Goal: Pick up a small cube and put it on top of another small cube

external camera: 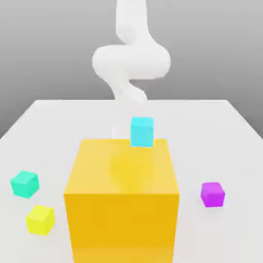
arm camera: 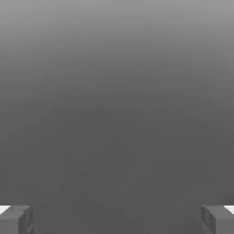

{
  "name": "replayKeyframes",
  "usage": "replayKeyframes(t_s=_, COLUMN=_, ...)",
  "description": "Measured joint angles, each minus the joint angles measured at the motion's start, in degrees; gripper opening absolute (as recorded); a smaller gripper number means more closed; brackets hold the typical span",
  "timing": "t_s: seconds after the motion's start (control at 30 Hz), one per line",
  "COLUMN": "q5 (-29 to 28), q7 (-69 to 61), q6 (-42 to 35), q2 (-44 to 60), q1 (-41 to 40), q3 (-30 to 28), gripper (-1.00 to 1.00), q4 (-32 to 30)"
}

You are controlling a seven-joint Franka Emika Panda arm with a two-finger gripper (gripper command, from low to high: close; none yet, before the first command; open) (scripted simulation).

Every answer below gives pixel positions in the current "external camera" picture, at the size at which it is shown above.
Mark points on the small cyan cube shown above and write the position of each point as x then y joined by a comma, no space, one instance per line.
142,132

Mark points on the large orange box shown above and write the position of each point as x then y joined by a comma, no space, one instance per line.
121,215

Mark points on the small purple cube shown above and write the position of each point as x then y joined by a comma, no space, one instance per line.
212,194

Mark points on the small green cube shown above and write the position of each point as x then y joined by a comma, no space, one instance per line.
24,184

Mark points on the small yellow cube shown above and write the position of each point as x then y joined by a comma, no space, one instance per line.
40,220

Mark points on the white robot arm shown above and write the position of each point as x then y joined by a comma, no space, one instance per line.
131,61

